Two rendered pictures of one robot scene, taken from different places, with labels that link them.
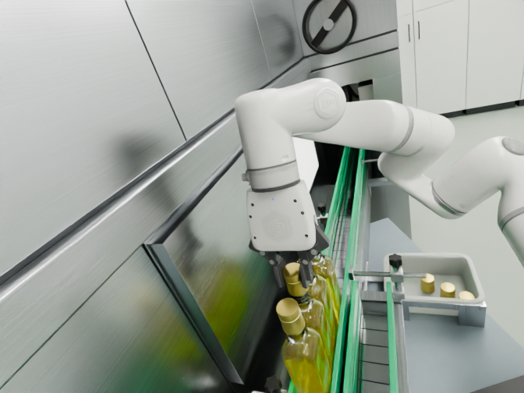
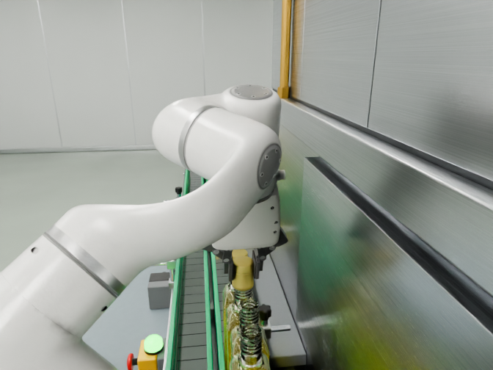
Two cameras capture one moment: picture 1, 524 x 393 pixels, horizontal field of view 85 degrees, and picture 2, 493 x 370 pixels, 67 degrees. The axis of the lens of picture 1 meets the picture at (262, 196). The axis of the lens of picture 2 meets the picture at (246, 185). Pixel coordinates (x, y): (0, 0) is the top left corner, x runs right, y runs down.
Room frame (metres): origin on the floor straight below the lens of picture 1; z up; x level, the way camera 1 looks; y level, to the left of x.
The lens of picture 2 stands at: (0.78, -0.30, 1.49)
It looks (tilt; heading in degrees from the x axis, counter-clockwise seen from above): 19 degrees down; 145
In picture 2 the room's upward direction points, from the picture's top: straight up
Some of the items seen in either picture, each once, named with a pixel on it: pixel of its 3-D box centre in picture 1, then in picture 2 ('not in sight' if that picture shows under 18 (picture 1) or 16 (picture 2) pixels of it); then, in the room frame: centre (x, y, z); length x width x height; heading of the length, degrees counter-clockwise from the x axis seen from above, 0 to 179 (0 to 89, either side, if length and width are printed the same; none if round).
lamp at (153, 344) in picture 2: not in sight; (153, 343); (0.08, -0.07, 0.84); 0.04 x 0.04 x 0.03
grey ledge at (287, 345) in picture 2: not in sight; (254, 258); (-0.10, 0.35, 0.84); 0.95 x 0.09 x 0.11; 152
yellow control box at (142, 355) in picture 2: not in sight; (154, 360); (0.07, -0.08, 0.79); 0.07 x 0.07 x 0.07; 62
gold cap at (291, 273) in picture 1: (295, 278); (243, 272); (0.36, -0.01, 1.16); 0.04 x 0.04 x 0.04
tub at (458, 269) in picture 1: (428, 285); not in sight; (0.54, -0.36, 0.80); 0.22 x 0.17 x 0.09; 62
